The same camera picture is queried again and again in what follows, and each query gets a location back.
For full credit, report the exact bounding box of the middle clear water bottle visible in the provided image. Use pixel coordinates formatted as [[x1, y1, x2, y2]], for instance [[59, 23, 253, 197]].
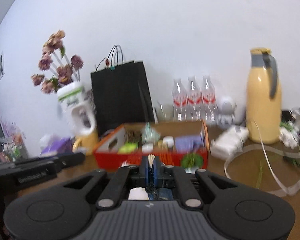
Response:
[[187, 76, 203, 120]]

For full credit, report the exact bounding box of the clear plastic bag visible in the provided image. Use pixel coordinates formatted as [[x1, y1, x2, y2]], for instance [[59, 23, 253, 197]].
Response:
[[141, 123, 160, 144]]

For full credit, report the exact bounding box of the purple woven drawstring pouch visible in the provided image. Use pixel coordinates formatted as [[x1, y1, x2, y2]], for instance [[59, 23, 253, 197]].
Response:
[[174, 135, 203, 153]]

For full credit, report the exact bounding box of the orange cardboard box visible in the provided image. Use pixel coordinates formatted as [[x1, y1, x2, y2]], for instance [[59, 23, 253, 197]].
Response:
[[93, 121, 210, 171]]

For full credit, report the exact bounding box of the white scalloped bottle cap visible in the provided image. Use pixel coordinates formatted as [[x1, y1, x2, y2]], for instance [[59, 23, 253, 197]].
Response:
[[162, 136, 174, 148]]

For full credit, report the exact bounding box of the black paper shopping bag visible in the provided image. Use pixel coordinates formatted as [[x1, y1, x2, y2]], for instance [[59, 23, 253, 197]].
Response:
[[90, 45, 155, 135]]

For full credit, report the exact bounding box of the right clear water bottle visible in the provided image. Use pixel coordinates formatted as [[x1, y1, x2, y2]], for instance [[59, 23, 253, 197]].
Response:
[[202, 76, 218, 125]]

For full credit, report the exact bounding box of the bundle of toothpicks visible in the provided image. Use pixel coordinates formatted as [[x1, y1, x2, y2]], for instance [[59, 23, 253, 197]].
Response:
[[147, 154, 155, 168]]

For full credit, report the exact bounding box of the white green-labelled jug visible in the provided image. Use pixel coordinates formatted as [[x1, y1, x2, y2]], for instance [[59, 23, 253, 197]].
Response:
[[57, 81, 96, 136]]

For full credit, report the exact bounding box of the black tangled cable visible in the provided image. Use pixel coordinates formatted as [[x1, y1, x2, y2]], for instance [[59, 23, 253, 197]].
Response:
[[125, 129, 143, 144]]

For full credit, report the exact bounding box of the white charging cable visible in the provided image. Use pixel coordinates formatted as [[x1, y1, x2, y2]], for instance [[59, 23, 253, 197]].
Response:
[[223, 119, 300, 197]]

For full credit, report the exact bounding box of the small green plant ornament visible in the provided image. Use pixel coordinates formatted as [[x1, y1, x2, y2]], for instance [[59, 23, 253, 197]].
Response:
[[180, 153, 204, 174]]

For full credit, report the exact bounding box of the white power bank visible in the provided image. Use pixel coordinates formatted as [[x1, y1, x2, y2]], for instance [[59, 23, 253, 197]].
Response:
[[210, 126, 249, 160]]

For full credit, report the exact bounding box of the clear water bottle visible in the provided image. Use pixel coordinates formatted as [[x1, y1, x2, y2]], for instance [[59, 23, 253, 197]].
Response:
[[172, 79, 188, 121], [187, 76, 203, 120], [202, 76, 218, 125]]

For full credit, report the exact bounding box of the white astronaut speaker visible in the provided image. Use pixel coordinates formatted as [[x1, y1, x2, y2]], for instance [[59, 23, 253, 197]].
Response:
[[217, 96, 237, 128]]

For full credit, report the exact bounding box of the dried pink flower bouquet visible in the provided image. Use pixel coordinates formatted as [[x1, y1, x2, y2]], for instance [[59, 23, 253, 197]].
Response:
[[31, 29, 84, 94]]

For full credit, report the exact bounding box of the purple tissue pack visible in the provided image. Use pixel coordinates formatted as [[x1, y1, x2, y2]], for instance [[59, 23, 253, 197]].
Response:
[[39, 134, 72, 157]]

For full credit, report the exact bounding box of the green small packet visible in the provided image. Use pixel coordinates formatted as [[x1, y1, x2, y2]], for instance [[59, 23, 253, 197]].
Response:
[[117, 142, 139, 154]]

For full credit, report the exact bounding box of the white power strip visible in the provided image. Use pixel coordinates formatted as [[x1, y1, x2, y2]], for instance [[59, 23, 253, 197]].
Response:
[[279, 127, 299, 149]]

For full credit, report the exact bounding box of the clear glass cup with straw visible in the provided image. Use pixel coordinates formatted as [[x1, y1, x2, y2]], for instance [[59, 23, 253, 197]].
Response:
[[154, 102, 174, 122]]

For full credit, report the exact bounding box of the yellow thermos jug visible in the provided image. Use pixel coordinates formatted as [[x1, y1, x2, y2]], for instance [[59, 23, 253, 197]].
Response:
[[246, 48, 282, 144]]

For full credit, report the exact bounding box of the left clear water bottle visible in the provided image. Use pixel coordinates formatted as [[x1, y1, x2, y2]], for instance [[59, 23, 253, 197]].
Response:
[[172, 79, 188, 121]]

